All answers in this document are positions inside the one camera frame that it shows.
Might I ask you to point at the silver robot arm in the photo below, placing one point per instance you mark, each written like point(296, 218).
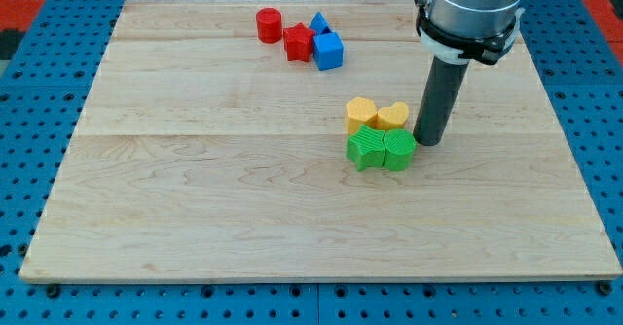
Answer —
point(471, 18)

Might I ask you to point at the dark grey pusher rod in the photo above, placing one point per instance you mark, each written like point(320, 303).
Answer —
point(440, 93)

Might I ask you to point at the red star block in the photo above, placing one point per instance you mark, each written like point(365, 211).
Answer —
point(298, 42)

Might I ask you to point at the yellow hexagon block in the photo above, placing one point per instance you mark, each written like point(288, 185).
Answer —
point(358, 112)

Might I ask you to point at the yellow heart block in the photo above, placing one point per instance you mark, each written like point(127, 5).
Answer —
point(392, 117)

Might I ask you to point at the blue cube block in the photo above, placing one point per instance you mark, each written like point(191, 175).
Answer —
point(328, 51)

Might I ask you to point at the red cylinder block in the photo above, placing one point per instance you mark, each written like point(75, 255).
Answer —
point(269, 25)

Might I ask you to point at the wooden board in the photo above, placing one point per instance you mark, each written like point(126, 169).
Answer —
point(203, 155)

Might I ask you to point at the green star block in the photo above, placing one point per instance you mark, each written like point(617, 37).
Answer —
point(366, 148)

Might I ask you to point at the green cylinder block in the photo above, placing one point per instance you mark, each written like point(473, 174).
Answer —
point(400, 146)

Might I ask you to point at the blue triangle block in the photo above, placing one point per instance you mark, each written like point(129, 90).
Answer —
point(320, 25)

